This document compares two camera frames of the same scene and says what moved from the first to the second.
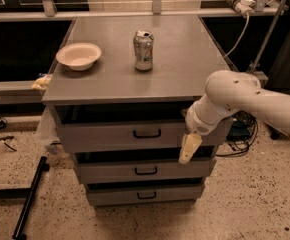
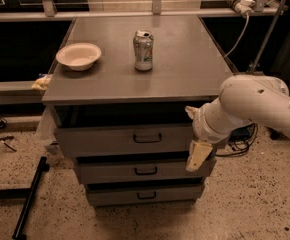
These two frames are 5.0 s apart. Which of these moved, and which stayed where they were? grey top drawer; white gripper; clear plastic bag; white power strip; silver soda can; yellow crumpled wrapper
Moved: grey top drawer; white gripper
Stayed: silver soda can; clear plastic bag; yellow crumpled wrapper; white power strip
